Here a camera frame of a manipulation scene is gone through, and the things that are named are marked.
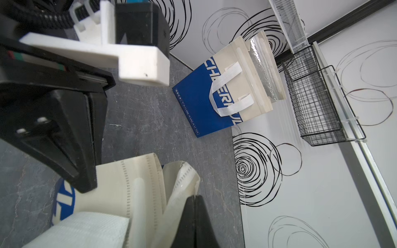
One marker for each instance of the black corner frame post left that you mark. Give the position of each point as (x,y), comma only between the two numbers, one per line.
(342,23)

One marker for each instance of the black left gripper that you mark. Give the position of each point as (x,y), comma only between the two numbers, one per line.
(62,129)

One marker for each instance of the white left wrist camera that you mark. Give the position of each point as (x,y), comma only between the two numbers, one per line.
(137,64)

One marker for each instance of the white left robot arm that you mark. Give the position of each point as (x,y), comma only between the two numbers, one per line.
(20,17)

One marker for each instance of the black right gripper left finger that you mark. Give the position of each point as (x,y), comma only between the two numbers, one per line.
(185,236)

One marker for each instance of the blue beige bag first row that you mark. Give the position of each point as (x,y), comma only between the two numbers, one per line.
(239,83)

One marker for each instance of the black wire basket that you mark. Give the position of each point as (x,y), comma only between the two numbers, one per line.
(316,115)

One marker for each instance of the aluminium wall rail back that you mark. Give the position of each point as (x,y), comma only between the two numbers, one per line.
(371,185)

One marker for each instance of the white wire shelf basket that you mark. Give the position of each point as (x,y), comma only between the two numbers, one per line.
(291,24)

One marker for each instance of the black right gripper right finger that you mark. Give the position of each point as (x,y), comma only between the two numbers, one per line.
(204,233)

